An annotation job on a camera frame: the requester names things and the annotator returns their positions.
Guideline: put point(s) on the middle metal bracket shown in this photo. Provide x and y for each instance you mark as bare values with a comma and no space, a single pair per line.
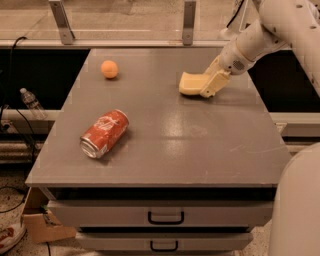
188,22

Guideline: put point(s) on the cardboard box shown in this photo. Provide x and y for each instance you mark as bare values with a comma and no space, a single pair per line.
41,224

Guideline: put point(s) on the grey drawer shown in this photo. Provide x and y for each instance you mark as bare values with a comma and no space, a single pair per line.
158,213
164,242

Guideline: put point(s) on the lower grey drawer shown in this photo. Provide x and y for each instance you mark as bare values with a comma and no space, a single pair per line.
164,242

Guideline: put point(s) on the clear plastic water bottle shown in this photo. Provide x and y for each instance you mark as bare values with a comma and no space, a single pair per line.
32,103

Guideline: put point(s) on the left metal bracket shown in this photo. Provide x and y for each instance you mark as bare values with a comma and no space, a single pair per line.
66,35

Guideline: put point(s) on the yellow sponge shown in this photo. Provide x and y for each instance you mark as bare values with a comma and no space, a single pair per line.
192,84

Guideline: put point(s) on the red coke can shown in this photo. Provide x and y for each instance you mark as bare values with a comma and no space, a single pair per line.
104,133

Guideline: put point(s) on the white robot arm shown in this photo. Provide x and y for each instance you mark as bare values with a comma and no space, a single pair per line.
281,22

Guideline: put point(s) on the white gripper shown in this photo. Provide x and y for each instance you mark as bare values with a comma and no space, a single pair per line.
232,60

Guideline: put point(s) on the metal bracket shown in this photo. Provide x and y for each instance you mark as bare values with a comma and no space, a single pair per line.
188,22
66,35

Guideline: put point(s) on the orange fruit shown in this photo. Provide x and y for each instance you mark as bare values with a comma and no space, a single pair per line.
109,69

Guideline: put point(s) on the grey drawer cabinet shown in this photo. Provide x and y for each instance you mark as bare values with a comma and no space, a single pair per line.
225,148

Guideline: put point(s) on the red white sneaker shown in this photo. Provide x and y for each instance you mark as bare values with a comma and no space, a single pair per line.
11,236

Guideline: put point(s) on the upper grey drawer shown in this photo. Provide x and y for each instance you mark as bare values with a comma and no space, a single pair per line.
158,213

